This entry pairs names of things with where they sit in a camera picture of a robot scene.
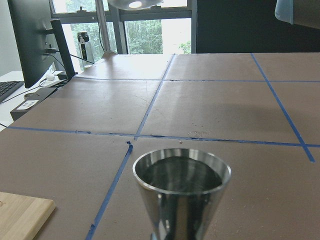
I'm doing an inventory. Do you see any steel double jigger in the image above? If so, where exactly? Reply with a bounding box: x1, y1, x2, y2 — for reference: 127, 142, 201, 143
132, 148, 232, 240

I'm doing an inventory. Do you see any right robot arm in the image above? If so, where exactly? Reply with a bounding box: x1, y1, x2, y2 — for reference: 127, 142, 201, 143
274, 0, 320, 29

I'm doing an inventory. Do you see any black flat box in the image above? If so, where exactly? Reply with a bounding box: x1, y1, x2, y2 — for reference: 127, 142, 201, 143
10, 87, 58, 121

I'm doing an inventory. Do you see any black computer monitor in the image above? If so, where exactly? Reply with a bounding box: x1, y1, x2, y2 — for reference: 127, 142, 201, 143
7, 0, 76, 89

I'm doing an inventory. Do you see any black keyboard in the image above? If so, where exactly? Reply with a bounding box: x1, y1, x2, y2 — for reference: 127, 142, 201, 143
0, 81, 24, 102

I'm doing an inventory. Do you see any bamboo cutting board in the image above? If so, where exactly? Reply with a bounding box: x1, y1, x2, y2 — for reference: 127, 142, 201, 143
0, 192, 56, 240

